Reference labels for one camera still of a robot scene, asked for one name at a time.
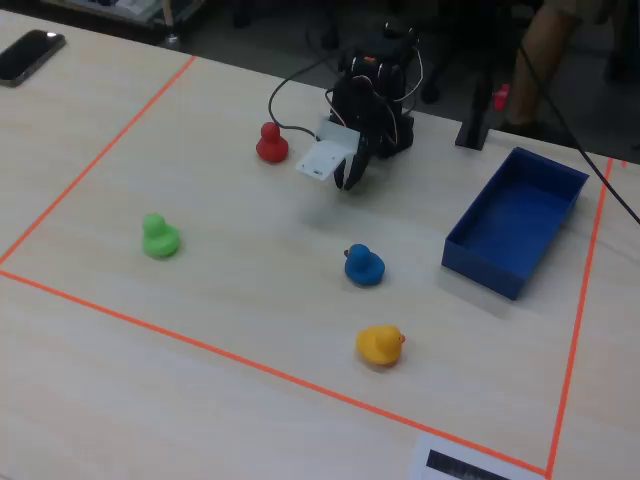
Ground black camera cable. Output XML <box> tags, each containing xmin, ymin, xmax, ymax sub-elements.
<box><xmin>268</xmin><ymin>47</ymin><xmax>351</xmax><ymax>141</ymax></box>

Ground blue plastic box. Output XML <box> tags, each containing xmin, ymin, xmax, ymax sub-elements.
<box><xmin>440</xmin><ymin>146</ymin><xmax>591</xmax><ymax>301</ymax></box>

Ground green rubber duck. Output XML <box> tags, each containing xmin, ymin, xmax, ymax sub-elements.
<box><xmin>141</xmin><ymin>213</ymin><xmax>181</xmax><ymax>260</ymax></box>

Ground red white servo wires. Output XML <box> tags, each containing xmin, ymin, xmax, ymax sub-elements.
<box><xmin>327</xmin><ymin>37</ymin><xmax>425</xmax><ymax>146</ymax></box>

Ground red rubber duck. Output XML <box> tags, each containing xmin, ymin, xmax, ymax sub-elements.
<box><xmin>255</xmin><ymin>121</ymin><xmax>290</xmax><ymax>165</ymax></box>

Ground white paper with black bar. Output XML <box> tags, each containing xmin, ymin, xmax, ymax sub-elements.
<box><xmin>407</xmin><ymin>433</ymin><xmax>549</xmax><ymax>480</ymax></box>

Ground yellow rubber duck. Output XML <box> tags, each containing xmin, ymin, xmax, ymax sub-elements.
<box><xmin>355</xmin><ymin>325</ymin><xmax>406</xmax><ymax>367</ymax></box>

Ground person's bare leg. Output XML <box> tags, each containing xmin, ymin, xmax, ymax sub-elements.
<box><xmin>499</xmin><ymin>0</ymin><xmax>604</xmax><ymax>137</ymax></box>

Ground blue rubber duck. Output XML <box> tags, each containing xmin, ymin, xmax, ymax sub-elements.
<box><xmin>343</xmin><ymin>243</ymin><xmax>386</xmax><ymax>288</ymax></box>

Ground long black cable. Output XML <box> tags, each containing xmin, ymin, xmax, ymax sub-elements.
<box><xmin>517</xmin><ymin>44</ymin><xmax>640</xmax><ymax>225</ymax></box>

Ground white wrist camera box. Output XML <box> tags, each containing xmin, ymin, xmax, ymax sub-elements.
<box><xmin>294</xmin><ymin>115</ymin><xmax>362</xmax><ymax>181</ymax></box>

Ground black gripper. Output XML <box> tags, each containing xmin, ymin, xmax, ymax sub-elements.
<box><xmin>333</xmin><ymin>107</ymin><xmax>399</xmax><ymax>192</ymax></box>

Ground orange tape strip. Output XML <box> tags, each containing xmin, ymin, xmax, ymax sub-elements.
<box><xmin>545</xmin><ymin>157</ymin><xmax>616</xmax><ymax>479</ymax></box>
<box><xmin>0</xmin><ymin>268</ymin><xmax>551</xmax><ymax>476</ymax></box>
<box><xmin>0</xmin><ymin>54</ymin><xmax>197</xmax><ymax>266</ymax></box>

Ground metal shelf cart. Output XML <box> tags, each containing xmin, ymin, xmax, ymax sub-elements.
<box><xmin>42</xmin><ymin>0</ymin><xmax>209</xmax><ymax>49</ymax></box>

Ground black smartphone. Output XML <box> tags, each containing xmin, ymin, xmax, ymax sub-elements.
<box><xmin>0</xmin><ymin>28</ymin><xmax>68</xmax><ymax>89</ymax></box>

